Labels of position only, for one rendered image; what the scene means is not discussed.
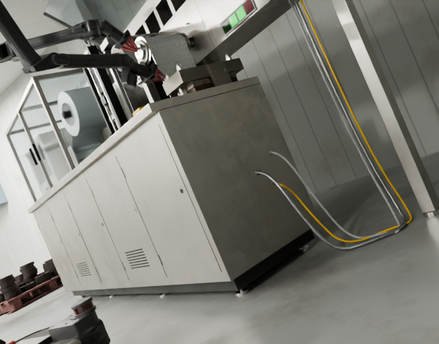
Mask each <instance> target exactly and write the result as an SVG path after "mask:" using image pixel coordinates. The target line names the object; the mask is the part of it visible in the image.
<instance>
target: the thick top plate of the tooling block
mask: <svg viewBox="0 0 439 344"><path fill-rule="evenodd" d="M220 62H224V64H225V67H226V69H227V71H228V72H234V71H235V73H236V74H237V73H239V72H240V71H241V70H243V69H244V67H243V65H242V62H241V60H240V58H237V59H230V60H227V61H220ZM220 62H217V63H220ZM210 64H213V63H210ZM207 65H209V64H206V65H202V66H196V67H193V68H187V69H183V70H178V71H177V72H176V73H175V74H174V75H173V76H171V77H170V78H169V79H168V80H167V81H166V82H164V83H163V84H162V86H163V87H164V90H165V92H166V95H167V96H170V95H173V94H176V93H177V92H179V88H181V87H183V88H184V87H185V86H186V85H188V84H189V83H190V82H191V81H195V80H199V79H202V78H208V77H210V74H209V72H208V69H207V68H206V66H207Z"/></svg>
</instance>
